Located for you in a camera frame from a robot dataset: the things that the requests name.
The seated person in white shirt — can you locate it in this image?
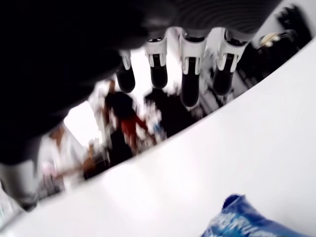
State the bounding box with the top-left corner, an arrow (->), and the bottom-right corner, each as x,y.
37,124 -> 87,193

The person in red shorts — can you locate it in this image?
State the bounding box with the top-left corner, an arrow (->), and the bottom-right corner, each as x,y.
103,80 -> 149,151

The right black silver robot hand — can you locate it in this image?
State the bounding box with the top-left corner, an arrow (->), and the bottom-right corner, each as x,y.
0,0 -> 283,210

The blue Oreo packet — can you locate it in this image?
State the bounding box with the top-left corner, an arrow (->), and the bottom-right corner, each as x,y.
197,194 -> 282,237

